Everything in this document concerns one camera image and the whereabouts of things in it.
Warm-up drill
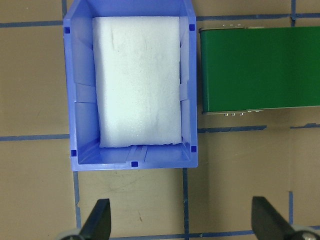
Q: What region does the white foam pad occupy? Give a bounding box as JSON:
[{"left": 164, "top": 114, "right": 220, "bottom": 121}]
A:
[{"left": 92, "top": 16, "right": 182, "bottom": 148}]

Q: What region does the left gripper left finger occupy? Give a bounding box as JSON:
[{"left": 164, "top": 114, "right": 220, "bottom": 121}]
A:
[{"left": 79, "top": 198, "right": 112, "bottom": 240}]

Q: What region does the blue bin with foam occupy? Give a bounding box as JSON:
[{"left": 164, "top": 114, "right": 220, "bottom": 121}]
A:
[{"left": 63, "top": 0, "right": 198, "bottom": 172}]

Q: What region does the green conveyor belt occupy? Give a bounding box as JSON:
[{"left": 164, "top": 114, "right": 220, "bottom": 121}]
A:
[{"left": 199, "top": 26, "right": 320, "bottom": 114}]

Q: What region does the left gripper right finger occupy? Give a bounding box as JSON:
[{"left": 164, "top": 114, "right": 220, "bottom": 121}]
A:
[{"left": 251, "top": 196, "right": 296, "bottom": 240}]

